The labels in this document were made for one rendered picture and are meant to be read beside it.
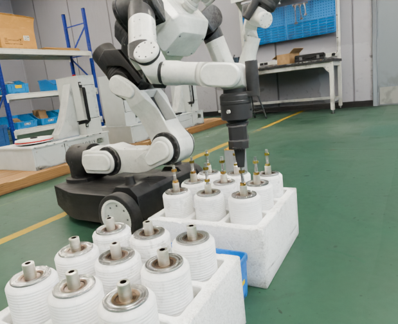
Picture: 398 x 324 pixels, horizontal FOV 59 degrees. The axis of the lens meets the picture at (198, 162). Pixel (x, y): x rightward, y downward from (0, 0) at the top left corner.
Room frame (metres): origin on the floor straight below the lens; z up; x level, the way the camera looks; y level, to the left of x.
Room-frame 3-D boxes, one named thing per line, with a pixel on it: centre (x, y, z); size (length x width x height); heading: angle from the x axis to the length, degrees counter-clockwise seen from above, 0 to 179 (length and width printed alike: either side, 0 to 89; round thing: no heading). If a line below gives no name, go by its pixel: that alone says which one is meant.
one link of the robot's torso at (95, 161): (1.74, 0.43, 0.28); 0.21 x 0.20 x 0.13; 58
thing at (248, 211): (1.00, -0.12, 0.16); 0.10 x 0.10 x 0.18
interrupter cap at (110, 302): (0.53, 0.14, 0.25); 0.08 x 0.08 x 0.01
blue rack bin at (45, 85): (6.44, 2.35, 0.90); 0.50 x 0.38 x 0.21; 56
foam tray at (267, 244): (1.16, -0.08, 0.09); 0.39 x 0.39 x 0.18; 60
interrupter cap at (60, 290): (0.58, 0.25, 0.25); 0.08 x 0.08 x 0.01
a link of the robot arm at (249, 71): (1.00, -0.14, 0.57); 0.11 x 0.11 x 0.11; 68
